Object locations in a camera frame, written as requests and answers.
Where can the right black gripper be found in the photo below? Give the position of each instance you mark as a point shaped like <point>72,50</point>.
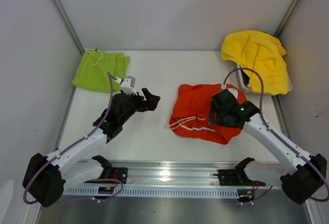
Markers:
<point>214,109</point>

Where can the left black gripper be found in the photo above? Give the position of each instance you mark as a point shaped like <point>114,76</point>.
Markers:
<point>150,103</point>

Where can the orange shorts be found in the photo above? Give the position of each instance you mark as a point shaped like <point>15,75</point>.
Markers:
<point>191,113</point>

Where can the lime green shorts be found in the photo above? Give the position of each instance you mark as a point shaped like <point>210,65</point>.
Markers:
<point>92,73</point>

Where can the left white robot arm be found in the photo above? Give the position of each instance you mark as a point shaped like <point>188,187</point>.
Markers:
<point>47,177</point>

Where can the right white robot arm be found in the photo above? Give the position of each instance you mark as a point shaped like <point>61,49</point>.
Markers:
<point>299,175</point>

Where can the yellow shorts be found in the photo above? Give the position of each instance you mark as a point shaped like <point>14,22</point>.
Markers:
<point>261,52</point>

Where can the white plastic bin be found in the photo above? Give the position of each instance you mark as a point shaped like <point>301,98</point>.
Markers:
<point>244,81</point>

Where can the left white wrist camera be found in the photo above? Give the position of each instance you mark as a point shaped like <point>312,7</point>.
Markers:
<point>127,85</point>

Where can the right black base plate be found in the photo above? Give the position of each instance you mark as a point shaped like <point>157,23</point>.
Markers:
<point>232,177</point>

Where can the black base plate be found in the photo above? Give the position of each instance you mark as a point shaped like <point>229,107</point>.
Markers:
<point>115,173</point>
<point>232,177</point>

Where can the aluminium mounting rail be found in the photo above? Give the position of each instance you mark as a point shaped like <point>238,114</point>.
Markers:
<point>166,174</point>

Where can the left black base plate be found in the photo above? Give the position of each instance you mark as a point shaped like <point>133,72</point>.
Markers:
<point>115,173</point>

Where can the white slotted cable duct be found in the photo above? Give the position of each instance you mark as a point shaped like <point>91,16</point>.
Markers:
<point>134,191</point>

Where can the right aluminium corner post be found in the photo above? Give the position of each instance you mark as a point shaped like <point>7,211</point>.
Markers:
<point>292,8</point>

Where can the aluminium corner post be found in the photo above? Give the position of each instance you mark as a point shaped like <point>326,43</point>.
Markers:
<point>292,8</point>
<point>68,24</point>

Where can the left aluminium corner post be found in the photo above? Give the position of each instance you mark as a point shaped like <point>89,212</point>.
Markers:
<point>68,24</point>

